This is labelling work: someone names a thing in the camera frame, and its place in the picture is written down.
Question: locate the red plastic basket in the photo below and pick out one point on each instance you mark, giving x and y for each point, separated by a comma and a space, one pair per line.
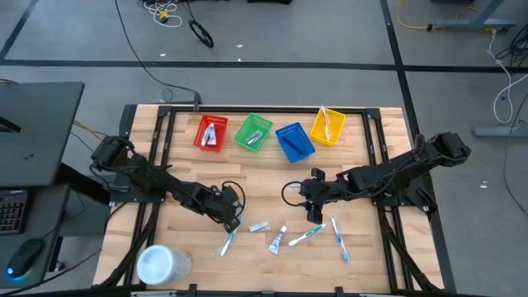
220, 123

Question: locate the black office desk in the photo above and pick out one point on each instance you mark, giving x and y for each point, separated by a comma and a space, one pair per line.
41, 136
45, 222

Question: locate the grey desk leg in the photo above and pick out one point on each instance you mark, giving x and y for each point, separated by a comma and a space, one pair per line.
474, 22

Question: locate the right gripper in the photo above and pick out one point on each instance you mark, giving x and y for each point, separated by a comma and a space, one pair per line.
317, 193

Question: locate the black computer mouse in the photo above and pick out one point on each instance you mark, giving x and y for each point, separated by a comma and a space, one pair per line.
24, 255

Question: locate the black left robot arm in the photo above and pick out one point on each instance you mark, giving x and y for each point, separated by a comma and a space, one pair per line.
165, 183

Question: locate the grey desk foot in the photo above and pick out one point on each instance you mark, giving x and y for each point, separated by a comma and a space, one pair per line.
503, 131

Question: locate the black aluminium table frame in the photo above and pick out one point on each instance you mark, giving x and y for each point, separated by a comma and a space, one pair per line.
268, 110

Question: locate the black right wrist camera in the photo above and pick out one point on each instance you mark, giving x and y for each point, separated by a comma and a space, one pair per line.
318, 173

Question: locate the bagged blue white toothbrush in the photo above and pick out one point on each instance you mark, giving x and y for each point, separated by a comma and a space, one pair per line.
340, 240
228, 243

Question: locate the green plastic basket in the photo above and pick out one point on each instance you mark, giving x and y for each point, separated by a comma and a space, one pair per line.
247, 123

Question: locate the yellow plastic basket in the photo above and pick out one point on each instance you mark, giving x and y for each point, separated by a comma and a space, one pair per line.
338, 123

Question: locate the black backlit keyboard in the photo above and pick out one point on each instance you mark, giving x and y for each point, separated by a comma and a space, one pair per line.
12, 212

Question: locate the blue plastic basket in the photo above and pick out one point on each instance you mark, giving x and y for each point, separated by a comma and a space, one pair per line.
284, 132

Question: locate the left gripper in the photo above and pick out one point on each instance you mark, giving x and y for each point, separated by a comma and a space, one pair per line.
220, 204

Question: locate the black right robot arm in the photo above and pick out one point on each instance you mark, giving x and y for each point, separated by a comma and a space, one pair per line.
392, 173

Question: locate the bagged teal white toothbrush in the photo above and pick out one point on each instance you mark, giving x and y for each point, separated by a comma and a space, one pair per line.
307, 235

